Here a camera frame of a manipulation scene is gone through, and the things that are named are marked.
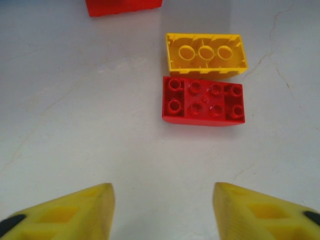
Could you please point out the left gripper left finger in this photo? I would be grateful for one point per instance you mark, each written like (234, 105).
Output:
(62, 217)

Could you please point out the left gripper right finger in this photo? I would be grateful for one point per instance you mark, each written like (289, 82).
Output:
(262, 217)

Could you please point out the red eight-stud lego brick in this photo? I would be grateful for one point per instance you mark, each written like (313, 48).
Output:
(205, 116)

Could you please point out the yellow lego brick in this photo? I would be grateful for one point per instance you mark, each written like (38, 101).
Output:
(207, 70)

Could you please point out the long red lego brick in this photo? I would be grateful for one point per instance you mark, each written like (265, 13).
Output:
(125, 6)

